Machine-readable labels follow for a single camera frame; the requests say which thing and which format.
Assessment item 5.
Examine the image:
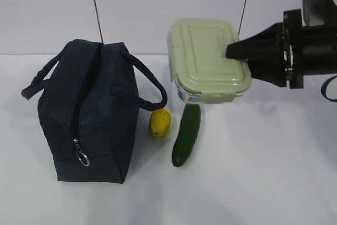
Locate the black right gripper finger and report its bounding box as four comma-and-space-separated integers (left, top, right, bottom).
226, 22, 284, 60
247, 60, 287, 87

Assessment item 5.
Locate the green cucumber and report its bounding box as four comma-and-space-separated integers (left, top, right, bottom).
171, 104, 201, 168

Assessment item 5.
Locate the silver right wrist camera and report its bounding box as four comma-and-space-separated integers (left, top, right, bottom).
302, 0, 336, 26

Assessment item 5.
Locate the yellow lemon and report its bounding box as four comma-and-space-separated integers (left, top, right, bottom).
148, 109, 171, 138

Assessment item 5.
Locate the navy blue lunch bag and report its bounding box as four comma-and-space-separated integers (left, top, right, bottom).
21, 39, 167, 184

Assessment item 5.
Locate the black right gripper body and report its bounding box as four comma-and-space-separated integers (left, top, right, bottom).
273, 9, 336, 89

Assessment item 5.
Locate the glass container green lid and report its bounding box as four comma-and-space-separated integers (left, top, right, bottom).
167, 18, 252, 104

